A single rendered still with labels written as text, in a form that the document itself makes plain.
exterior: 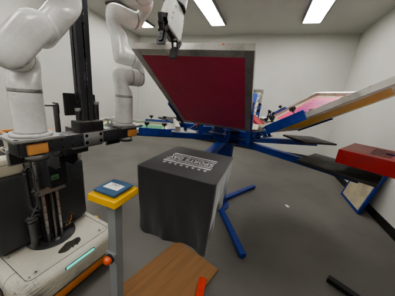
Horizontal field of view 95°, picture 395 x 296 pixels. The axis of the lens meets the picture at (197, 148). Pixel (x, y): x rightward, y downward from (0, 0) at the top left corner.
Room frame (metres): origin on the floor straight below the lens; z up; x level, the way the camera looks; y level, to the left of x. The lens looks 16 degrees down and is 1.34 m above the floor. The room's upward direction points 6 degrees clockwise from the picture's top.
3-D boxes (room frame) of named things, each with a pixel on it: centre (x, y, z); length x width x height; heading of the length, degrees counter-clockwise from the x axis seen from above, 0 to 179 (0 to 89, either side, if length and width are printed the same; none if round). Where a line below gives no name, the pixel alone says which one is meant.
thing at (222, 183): (1.00, -0.17, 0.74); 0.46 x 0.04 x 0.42; 161
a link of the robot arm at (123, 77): (1.06, 0.44, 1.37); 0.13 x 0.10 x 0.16; 140
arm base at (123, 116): (1.06, 0.46, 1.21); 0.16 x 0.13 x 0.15; 65
